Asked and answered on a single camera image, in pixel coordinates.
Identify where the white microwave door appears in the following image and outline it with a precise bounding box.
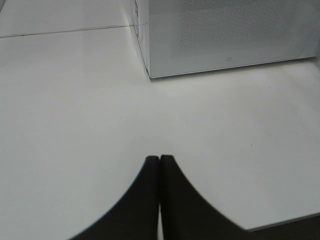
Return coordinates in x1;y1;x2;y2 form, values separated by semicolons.
147;0;320;79

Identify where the white microwave oven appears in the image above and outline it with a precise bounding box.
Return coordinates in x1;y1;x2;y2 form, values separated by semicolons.
129;0;320;79

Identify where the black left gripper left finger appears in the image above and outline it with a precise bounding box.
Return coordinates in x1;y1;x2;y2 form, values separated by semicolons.
72;156;160;240

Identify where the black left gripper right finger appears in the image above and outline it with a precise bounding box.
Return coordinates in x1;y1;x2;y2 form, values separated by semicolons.
160;155;250;240

